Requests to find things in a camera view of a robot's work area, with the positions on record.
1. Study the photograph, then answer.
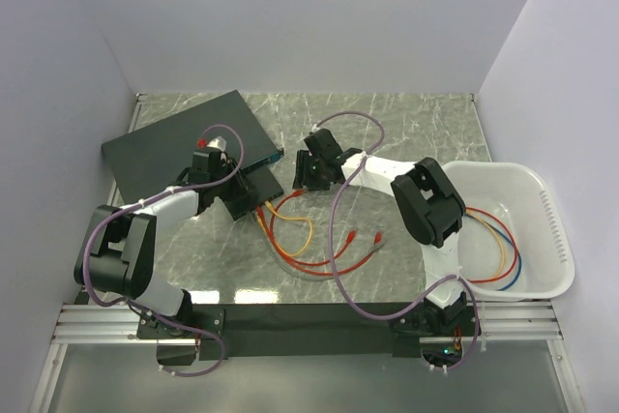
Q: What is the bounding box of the red ethernet cable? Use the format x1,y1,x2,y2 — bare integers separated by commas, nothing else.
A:
255,207,388,277
268,189,359,269

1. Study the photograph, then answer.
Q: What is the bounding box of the small black box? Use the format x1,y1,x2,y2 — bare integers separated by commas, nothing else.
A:
221,165,283,221

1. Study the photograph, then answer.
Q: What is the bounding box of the yellow ethernet cable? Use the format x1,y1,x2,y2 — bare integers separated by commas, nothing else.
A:
258,200,314,259

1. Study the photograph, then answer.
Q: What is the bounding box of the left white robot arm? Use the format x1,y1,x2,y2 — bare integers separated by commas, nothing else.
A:
74,148,257,338

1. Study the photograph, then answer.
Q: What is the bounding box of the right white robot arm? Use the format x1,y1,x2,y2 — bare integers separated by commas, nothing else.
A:
293,129,472,335

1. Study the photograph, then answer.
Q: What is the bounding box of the white plastic bin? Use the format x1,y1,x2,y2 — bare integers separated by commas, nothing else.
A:
443,161,575,301

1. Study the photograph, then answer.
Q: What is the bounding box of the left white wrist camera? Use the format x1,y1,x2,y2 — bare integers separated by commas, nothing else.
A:
197,135,227,152

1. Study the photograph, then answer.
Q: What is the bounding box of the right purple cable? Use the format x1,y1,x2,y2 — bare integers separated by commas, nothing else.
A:
311,111,483,378

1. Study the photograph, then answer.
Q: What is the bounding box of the large black network switch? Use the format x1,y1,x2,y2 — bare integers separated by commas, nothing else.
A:
102,91,283,202

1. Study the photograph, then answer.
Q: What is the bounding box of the red cable in bin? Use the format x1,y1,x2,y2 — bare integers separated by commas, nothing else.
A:
463,207,521,284

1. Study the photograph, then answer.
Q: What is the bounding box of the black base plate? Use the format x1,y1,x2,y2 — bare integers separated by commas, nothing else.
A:
134,303,485,362

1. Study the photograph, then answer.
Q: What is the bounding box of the blue cable in bin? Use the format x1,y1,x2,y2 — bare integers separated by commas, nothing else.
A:
478,219,524,292

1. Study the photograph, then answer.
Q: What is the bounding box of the aluminium frame rail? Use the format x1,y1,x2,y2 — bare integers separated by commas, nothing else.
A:
51,301,563,345

